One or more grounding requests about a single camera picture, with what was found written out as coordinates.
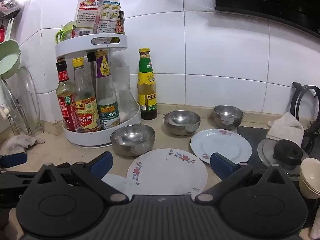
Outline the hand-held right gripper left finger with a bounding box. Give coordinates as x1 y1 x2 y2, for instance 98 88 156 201
35 151 129 203

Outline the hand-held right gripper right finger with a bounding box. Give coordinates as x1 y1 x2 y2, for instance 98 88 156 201
194 152 288 203

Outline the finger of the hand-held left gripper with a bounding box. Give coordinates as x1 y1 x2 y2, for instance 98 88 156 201
0 152 28 168

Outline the stainless steel bowl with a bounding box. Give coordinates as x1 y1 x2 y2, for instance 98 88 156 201
164 110 201 137
213 105 244 130
110 124 155 157

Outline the large floral white plate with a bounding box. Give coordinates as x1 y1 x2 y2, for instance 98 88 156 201
127 148 208 196

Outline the grey dish rag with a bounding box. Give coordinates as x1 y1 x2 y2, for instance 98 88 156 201
5 134 47 155

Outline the small floral white plate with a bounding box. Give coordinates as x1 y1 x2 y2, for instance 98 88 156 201
190 129 252 165

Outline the plain white plate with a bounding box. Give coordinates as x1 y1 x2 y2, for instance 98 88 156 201
101 174 137 197

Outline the white two-tier rotating rack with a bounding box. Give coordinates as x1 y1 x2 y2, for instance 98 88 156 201
55 34 142 147

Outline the black glass cooktop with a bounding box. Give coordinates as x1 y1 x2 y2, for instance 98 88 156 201
236 126 320 230

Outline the yellow cap vinegar bottle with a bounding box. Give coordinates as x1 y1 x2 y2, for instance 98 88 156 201
71 57 102 132

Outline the glass lid with white knob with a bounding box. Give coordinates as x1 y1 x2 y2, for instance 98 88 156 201
0 79 25 133

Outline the glass pot lid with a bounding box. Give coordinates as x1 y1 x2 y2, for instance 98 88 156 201
16 66 40 130

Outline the pot lid with black knob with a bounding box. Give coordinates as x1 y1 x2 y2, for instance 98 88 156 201
257 139 310 178

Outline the purple label sauce bottle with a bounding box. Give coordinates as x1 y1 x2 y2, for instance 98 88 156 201
95 50 121 130

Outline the white towel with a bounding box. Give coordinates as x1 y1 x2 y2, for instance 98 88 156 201
265 112 305 147

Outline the red label soy sauce bottle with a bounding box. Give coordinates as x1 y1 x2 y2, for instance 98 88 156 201
55 58 79 132

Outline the beige plastic bowl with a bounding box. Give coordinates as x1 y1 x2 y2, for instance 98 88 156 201
299 158 320 193
299 177 320 200

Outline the steel pepper grinder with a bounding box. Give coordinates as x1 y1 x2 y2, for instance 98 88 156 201
86 51 98 98

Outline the green yellow label sauce bottle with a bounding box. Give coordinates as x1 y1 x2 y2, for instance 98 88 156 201
137 48 158 120

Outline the green plastic strainer ladle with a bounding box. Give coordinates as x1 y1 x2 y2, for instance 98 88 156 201
0 17 22 80

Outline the green plastic cup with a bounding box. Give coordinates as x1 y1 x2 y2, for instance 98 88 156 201
55 21 77 43

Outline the small red label bottle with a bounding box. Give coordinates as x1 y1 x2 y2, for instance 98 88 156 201
114 10 125 35

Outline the red print seasoning packet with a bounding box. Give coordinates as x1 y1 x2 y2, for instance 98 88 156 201
72 0 103 39

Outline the blue print seasoning packet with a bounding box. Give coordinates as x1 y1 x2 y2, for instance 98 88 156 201
96 0 122 34

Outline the metal wire lid rack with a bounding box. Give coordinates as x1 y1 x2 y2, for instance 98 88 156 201
7 105 44 137

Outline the black pot support ring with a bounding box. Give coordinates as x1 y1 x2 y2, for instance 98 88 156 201
290 82 320 155

